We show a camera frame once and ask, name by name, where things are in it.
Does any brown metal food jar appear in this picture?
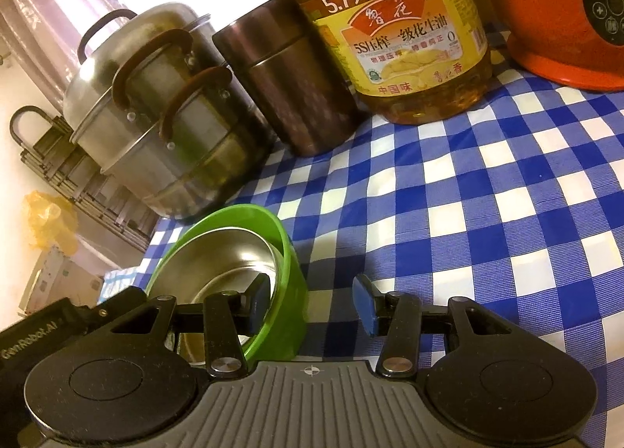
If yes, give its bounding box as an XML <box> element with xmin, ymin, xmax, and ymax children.
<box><xmin>212</xmin><ymin>0</ymin><xmax>362</xmax><ymax>158</ymax></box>

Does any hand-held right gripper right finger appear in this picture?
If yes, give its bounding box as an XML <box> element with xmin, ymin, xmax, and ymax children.
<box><xmin>352</xmin><ymin>274</ymin><xmax>512</xmax><ymax>377</ymax></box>

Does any white box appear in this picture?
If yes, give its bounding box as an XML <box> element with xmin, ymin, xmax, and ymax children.
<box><xmin>22</xmin><ymin>243</ymin><xmax>110</xmax><ymax>315</ymax></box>

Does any stainless steel bowl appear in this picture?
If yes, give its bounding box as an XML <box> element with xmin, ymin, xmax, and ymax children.
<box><xmin>147</xmin><ymin>228</ymin><xmax>288</xmax><ymax>366</ymax></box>

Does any blue white checked tablecloth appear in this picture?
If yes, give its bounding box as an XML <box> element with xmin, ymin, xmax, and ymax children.
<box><xmin>105</xmin><ymin>24</ymin><xmax>624</xmax><ymax>424</ymax></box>

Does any stainless steel steamer pot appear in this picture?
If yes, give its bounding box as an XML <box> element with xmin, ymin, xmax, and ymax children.
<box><xmin>63</xmin><ymin>2</ymin><xmax>274</xmax><ymax>221</ymax></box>

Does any grey folding rack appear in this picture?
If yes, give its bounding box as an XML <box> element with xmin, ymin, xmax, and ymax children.
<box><xmin>10</xmin><ymin>106</ymin><xmax>153</xmax><ymax>251</ymax></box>

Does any green plastic bowl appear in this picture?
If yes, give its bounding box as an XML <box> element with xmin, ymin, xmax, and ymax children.
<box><xmin>145</xmin><ymin>204</ymin><xmax>309</xmax><ymax>363</ymax></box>

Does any red electric pressure cooker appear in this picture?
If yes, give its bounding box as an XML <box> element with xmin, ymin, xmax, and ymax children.
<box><xmin>470</xmin><ymin>0</ymin><xmax>624</xmax><ymax>92</ymax></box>

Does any cooking oil bottle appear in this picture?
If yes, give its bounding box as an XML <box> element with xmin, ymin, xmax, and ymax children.
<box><xmin>256</xmin><ymin>0</ymin><xmax>492</xmax><ymax>126</ymax></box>

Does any yellow plastic bag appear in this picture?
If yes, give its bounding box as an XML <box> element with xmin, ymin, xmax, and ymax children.
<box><xmin>22</xmin><ymin>191</ymin><xmax>79</xmax><ymax>251</ymax></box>

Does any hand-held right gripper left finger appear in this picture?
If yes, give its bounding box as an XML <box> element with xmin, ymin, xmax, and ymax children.
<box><xmin>110</xmin><ymin>275</ymin><xmax>272</xmax><ymax>377</ymax></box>

